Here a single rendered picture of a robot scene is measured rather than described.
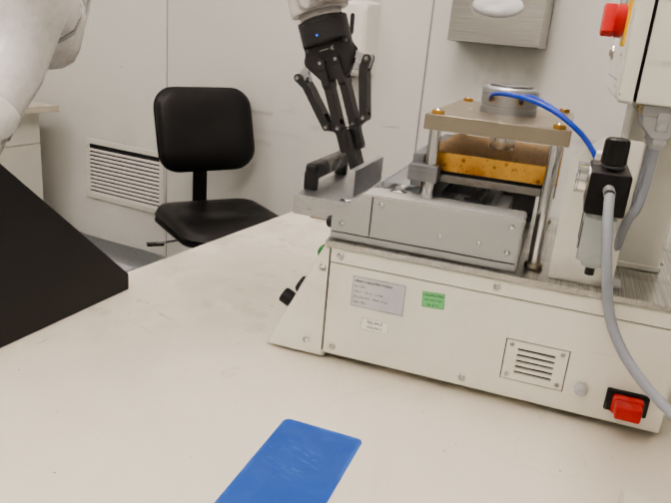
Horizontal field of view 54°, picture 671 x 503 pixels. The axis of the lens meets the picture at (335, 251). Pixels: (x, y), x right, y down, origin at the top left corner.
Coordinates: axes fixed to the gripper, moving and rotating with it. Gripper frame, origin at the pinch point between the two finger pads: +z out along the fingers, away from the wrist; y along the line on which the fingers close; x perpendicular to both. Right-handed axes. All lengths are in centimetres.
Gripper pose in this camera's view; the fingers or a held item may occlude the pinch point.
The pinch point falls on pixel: (352, 151)
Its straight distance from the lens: 104.1
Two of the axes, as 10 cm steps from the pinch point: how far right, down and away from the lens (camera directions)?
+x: -3.5, 2.6, -9.0
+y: -9.1, 1.5, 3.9
